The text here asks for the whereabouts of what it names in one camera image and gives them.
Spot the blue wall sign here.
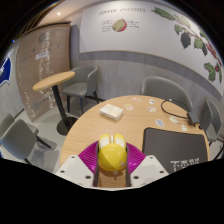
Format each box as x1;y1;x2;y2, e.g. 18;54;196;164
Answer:
0;55;13;88

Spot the dark grey mouse pad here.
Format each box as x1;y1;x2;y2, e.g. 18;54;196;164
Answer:
142;127;210;175

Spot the round wooden high table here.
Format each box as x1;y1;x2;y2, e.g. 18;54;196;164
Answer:
32;70;79;136

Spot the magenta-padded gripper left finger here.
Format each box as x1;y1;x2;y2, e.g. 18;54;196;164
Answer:
54;140;101;188

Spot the black cable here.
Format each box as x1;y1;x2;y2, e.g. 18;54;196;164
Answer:
160;98;195;120

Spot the white cardboard box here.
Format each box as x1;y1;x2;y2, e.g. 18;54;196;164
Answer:
99;103;125;122

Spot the yellow computer mouse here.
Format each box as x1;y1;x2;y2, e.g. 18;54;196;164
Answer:
97;133;129;175

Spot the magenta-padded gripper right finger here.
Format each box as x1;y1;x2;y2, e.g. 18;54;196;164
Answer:
125;142;170;188

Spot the beige wall panel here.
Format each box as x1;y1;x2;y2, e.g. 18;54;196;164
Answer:
15;22;72;123

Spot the grey upholstered chair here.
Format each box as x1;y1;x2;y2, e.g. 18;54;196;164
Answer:
0;112;53;165
140;75;194;113
61;64;102;115
198;98;224;162

